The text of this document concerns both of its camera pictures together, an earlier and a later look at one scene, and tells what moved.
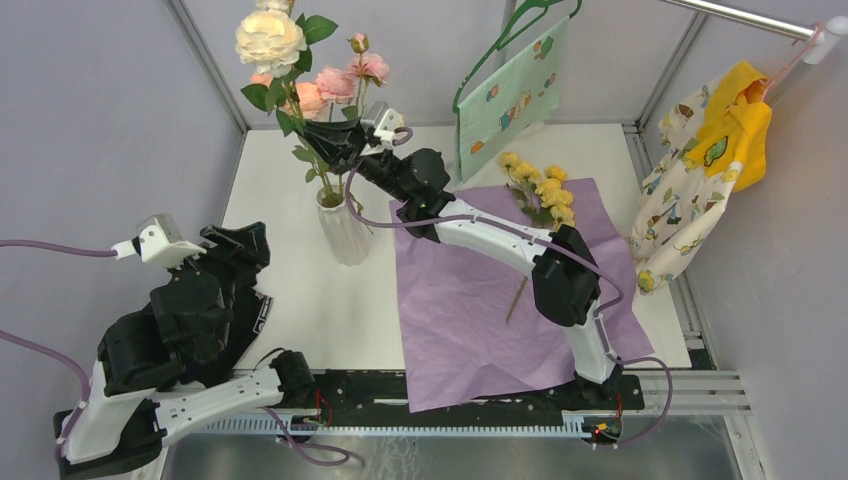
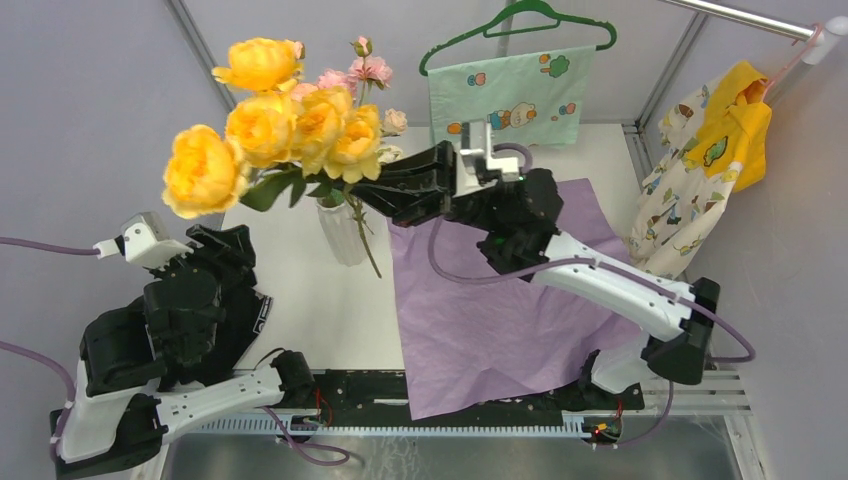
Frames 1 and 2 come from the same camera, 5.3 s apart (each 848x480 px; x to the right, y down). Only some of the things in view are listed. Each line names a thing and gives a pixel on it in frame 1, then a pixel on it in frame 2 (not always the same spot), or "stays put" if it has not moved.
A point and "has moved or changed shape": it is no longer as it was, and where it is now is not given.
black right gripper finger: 331,138 -> 432,169
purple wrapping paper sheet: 473,331 stays put
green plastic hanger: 539,8 -> 526,17
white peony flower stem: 275,40 has moved or changed shape
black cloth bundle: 250,309 stays put
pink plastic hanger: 792,64 stays put
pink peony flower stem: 335,85 stays put
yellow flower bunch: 542,195 has moved or changed shape
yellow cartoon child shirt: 712,144 stays put
